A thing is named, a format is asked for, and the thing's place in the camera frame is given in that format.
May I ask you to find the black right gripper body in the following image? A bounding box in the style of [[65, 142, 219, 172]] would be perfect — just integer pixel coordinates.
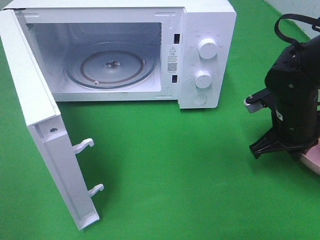
[[272, 99, 319, 152]]

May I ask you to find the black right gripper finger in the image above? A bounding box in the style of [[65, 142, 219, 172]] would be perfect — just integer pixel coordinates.
[[249, 128, 305, 159], [288, 149, 306, 161]]

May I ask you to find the pink round plate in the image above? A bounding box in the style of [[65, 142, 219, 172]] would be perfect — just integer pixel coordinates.
[[300, 142, 320, 175]]

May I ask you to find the round white door release button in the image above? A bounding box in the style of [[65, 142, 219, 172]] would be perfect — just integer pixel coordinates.
[[191, 93, 207, 106]]

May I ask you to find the white microwave door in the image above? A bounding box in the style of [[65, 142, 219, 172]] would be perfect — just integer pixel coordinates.
[[0, 9, 104, 230]]

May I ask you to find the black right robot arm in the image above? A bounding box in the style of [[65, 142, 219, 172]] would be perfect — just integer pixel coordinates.
[[244, 37, 320, 159]]

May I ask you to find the lower white microwave knob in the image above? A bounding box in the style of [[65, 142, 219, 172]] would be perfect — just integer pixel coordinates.
[[194, 70, 213, 89]]

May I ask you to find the white microwave knob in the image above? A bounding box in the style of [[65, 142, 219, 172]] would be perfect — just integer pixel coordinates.
[[194, 70, 213, 89], [197, 37, 218, 60]]

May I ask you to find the green table cloth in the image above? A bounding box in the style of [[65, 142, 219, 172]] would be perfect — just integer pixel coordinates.
[[0, 0, 320, 240]]

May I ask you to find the upper white microwave knob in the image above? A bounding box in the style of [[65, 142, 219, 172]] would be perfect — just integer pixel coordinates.
[[197, 37, 218, 60]]

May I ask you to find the white microwave oven body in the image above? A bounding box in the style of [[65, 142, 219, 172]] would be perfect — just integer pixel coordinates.
[[2, 0, 237, 109]]

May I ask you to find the glass microwave turntable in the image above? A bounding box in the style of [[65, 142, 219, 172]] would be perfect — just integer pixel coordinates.
[[64, 42, 160, 90]]

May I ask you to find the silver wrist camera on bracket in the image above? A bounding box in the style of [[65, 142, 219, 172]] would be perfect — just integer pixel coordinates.
[[244, 88, 276, 113]]

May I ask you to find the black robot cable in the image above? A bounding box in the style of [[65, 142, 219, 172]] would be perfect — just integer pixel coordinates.
[[274, 13, 320, 48]]

